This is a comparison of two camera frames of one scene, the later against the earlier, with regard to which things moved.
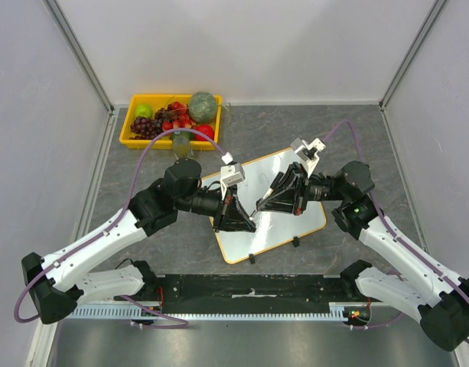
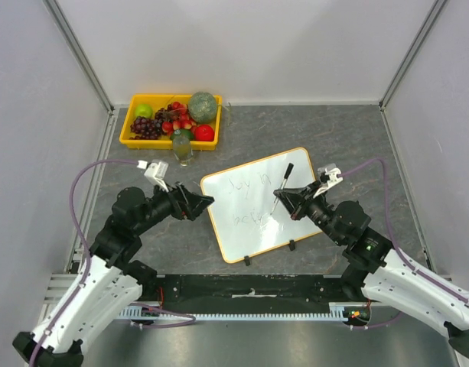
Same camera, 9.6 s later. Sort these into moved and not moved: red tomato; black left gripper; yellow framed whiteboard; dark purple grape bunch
Moved: black left gripper
Not moved: yellow framed whiteboard; red tomato; dark purple grape bunch
